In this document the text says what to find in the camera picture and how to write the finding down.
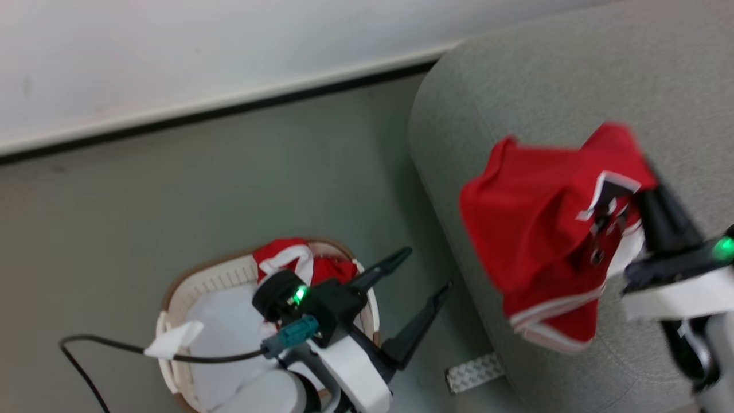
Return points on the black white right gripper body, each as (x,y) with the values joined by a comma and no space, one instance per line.
(676,287)

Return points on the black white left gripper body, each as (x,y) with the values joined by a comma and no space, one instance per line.
(338,310)

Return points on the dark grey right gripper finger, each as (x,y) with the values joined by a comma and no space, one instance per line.
(679,223)
(652,229)

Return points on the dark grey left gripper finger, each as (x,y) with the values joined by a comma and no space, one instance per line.
(413,332)
(381,268)

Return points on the red jersey with white trim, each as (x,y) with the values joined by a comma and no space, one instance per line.
(527,229)

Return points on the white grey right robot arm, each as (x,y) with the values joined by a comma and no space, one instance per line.
(694,350)

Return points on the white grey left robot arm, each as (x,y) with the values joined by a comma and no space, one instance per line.
(264,396)

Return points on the white cloth in basket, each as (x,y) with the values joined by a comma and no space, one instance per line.
(229,327)

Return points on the white plastic laundry basket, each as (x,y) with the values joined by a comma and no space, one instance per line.
(200,281)

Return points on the white patterned tape strip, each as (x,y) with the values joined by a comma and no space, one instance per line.
(475,373)

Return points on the red white striped garment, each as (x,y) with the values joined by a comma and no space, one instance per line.
(281,255)

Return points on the grey fabric sofa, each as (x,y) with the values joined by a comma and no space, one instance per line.
(516,86)

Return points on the black white baseboard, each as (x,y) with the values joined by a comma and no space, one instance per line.
(229,110)

